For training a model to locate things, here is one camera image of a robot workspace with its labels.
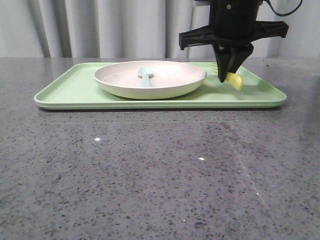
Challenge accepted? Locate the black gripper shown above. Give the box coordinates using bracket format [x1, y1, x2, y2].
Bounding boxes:
[179, 0, 289, 83]

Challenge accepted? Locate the yellow plastic fork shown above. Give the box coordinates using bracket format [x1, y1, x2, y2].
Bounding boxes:
[211, 62, 243, 90]

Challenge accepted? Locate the beige round plate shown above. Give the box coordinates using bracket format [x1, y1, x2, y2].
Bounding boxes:
[94, 60, 207, 100]

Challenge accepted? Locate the light blue plastic spoon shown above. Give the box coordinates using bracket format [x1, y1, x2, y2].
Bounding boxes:
[137, 67, 154, 88]

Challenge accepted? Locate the light green plastic tray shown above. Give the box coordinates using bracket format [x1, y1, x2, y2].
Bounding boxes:
[34, 62, 287, 110]

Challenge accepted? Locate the grey pleated curtain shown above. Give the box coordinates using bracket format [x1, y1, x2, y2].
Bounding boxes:
[0, 0, 320, 59]

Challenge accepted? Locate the black cable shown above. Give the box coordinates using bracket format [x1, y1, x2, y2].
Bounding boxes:
[263, 0, 304, 17]

